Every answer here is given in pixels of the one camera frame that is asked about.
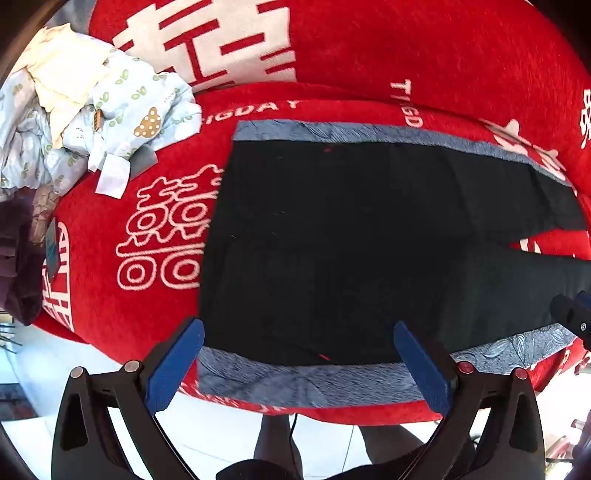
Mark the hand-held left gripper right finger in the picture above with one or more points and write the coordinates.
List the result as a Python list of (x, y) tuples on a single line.
[(422, 364)]

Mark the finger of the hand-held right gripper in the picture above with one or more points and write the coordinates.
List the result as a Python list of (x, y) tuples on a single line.
[(570, 314)]

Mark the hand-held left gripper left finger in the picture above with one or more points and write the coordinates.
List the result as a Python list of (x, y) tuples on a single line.
[(175, 364)]

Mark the black pants with grey trim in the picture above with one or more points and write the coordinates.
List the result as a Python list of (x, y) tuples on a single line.
[(323, 230)]

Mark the person's right leg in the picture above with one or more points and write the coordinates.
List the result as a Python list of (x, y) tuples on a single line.
[(388, 447)]

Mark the person's leg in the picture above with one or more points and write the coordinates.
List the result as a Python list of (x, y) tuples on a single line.
[(388, 447), (277, 443)]

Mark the person's left leg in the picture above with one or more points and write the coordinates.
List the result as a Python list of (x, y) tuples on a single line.
[(277, 443)]

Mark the red printed blanket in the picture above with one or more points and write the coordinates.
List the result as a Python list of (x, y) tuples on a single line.
[(92, 230)]

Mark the dark purple cloth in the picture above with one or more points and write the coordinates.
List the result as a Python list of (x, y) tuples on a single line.
[(21, 258)]

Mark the white fabric tag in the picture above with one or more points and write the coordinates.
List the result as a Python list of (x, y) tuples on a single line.
[(112, 177)]

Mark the grey fabric tag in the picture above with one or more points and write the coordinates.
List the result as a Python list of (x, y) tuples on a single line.
[(144, 164)]

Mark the light blue floral quilt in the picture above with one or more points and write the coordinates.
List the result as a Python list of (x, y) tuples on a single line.
[(129, 97)]

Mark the red printed cushion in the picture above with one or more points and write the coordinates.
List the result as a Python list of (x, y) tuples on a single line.
[(415, 46)]

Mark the cream cloth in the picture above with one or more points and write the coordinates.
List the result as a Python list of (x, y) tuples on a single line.
[(64, 74)]

